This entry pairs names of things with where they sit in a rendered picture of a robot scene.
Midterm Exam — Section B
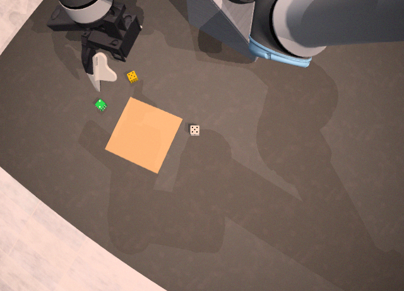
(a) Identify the yellow die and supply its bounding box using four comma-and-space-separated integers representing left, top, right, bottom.
127, 71, 138, 83

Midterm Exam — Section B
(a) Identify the green die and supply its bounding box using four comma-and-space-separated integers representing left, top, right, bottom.
95, 99, 107, 111

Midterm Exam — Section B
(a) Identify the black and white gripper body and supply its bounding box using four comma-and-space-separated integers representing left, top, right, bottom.
75, 0, 141, 62

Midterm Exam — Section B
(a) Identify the orange flat mat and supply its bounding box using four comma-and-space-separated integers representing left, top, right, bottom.
105, 97, 182, 173

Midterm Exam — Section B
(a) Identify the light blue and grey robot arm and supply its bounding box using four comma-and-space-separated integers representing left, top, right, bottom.
47, 0, 404, 68

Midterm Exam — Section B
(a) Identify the white die with black pips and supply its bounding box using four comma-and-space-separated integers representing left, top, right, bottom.
190, 126, 199, 136

